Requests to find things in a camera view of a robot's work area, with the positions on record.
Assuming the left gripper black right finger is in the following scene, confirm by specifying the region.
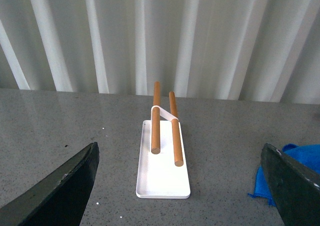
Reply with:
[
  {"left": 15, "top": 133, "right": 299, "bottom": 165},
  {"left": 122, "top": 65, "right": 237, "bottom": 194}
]
[{"left": 260, "top": 143, "right": 320, "bottom": 226}]

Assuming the white rack with wooden bars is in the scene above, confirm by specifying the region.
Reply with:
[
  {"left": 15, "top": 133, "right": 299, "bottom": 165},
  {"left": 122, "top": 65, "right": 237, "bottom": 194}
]
[{"left": 135, "top": 81, "right": 191, "bottom": 199}]

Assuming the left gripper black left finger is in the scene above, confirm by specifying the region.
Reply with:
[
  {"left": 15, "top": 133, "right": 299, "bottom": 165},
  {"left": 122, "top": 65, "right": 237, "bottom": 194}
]
[{"left": 0, "top": 142, "right": 100, "bottom": 226}]

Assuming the white pleated curtain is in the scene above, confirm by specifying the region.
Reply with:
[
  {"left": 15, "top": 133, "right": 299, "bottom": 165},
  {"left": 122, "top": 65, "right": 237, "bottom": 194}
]
[{"left": 0, "top": 0, "right": 320, "bottom": 104}]

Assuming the blue microfiber cloth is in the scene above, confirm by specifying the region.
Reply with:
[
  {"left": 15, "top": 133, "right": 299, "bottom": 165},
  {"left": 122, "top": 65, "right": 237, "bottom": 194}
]
[{"left": 248, "top": 144, "right": 320, "bottom": 207}]

